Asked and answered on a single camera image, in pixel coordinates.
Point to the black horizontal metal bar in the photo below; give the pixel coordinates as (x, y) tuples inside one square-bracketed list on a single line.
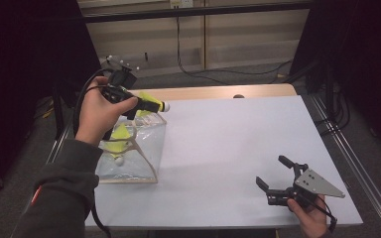
[(178, 12)]

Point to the thin black stand post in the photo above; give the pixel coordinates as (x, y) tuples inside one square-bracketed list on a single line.
[(58, 112)]

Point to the yellow shuttlecock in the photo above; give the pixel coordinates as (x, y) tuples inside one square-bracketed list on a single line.
[(114, 147), (149, 98), (120, 132)]

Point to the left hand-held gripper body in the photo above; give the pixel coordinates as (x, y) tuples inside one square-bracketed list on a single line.
[(122, 81)]

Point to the black metal stand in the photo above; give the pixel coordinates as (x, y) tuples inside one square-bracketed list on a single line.
[(329, 92)]

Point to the aluminium floor rail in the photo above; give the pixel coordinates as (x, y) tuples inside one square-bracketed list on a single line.
[(354, 165), (58, 145)]

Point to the light wooden cabinet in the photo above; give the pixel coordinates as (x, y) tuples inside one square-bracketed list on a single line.
[(244, 33)]

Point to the clear plastic bag beige trim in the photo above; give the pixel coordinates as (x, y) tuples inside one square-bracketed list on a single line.
[(145, 145)]

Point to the black curtain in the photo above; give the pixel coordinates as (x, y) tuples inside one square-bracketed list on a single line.
[(13, 49), (370, 66)]

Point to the person's left hand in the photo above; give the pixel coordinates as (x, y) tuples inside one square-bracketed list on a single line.
[(96, 119)]

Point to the white wall socket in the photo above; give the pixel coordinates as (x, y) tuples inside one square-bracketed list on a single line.
[(182, 3)]

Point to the dark round table grommet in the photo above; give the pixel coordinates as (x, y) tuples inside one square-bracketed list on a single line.
[(238, 96)]

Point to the white table cover sheet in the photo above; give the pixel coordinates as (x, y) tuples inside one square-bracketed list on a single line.
[(211, 205)]

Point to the person's right hand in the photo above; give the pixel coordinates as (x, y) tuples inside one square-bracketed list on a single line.
[(307, 221)]

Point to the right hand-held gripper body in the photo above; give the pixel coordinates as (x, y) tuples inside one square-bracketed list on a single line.
[(317, 185)]

